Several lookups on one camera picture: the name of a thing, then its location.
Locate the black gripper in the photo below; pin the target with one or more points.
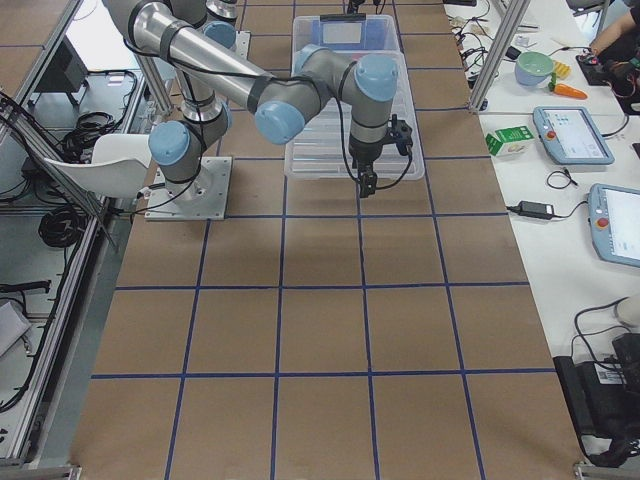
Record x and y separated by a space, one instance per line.
362 157

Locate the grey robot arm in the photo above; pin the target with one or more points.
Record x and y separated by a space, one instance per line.
175 31

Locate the clear plastic storage box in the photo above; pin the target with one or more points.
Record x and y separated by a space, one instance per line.
376 34

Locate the green white carton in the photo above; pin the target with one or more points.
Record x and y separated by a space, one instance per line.
509 141

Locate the black laptop power brick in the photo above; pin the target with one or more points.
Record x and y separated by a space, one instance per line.
535 210

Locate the green bowl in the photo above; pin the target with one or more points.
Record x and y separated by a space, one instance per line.
532 68

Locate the upper teach pendant tablet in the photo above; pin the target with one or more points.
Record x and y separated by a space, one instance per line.
570 136

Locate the teach pendant tablet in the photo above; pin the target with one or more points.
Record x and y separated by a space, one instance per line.
614 223
570 136

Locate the orange toy carrot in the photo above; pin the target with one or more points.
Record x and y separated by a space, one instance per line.
565 90

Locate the white plastic chair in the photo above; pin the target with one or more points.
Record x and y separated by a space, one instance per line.
118 166

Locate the lower teach pendant tablet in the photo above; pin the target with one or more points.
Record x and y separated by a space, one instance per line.
614 223

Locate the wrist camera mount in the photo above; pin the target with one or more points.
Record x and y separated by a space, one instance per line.
399 133

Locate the black box latch handle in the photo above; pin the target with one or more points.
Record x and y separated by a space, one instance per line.
342 17

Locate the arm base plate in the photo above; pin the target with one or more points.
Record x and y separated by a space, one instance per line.
204 198

